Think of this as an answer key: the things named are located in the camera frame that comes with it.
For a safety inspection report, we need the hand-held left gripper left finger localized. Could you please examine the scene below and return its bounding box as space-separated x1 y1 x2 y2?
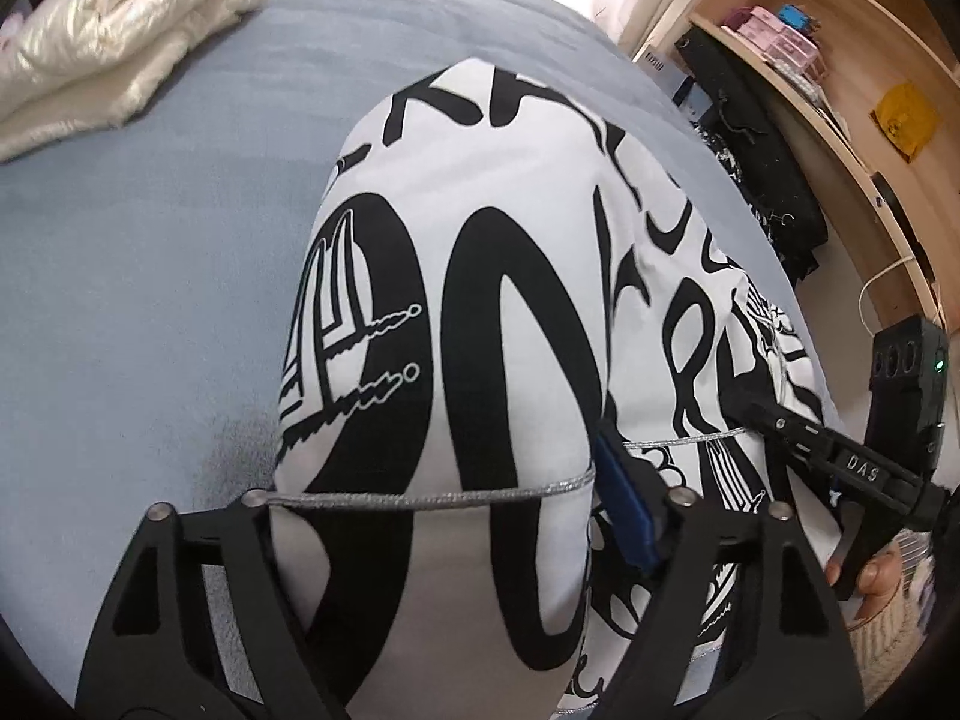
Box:
75 490 350 720

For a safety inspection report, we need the person's right hand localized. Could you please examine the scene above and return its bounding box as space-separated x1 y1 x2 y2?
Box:
846 542 910 625

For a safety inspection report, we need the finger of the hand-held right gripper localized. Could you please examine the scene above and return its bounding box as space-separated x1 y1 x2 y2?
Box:
724 379 833 458

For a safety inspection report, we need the white cable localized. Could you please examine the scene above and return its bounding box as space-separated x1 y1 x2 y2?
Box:
859 255 946 335

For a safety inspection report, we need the white printed box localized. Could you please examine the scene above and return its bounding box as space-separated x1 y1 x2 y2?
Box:
637 45 706 121

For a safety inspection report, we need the yellow paper sheet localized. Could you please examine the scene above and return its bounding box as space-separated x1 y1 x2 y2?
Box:
870 82 942 162

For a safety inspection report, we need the stack of pink boxes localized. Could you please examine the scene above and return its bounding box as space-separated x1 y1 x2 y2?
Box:
724 6 826 82

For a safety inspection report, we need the black white patterned hanging garment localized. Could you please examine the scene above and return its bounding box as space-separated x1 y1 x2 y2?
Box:
675 22 830 282

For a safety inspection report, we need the black flat device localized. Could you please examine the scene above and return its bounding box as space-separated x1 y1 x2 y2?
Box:
870 172 938 282

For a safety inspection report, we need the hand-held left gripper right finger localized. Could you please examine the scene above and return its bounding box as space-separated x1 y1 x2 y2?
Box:
592 431 871 720

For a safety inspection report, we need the person's right forearm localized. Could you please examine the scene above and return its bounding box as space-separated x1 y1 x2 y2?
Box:
847 525 938 691

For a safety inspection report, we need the bed with blue sheet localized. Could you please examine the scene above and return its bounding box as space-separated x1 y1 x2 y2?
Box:
0 0 841 698

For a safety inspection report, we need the black white printed hooded jacket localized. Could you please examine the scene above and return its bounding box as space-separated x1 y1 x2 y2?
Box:
270 56 845 720

